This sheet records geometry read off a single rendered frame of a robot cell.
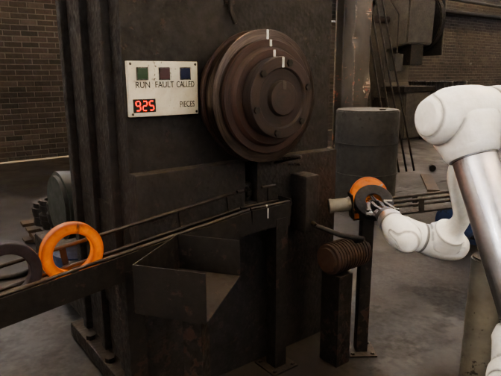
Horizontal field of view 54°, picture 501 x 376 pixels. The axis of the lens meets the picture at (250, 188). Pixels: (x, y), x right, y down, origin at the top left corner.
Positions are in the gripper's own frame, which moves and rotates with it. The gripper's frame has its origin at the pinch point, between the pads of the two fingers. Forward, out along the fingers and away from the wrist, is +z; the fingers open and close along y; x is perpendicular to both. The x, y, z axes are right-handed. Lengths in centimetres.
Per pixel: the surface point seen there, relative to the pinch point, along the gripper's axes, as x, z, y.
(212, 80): 50, -18, -62
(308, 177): 9.8, 3.0, -26.0
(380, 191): 3.3, 2.7, 3.6
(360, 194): 2.3, 2.4, -4.6
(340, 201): -1.1, 3.7, -12.4
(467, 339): -50, -22, 34
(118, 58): 57, -18, -92
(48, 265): 1, -53, -110
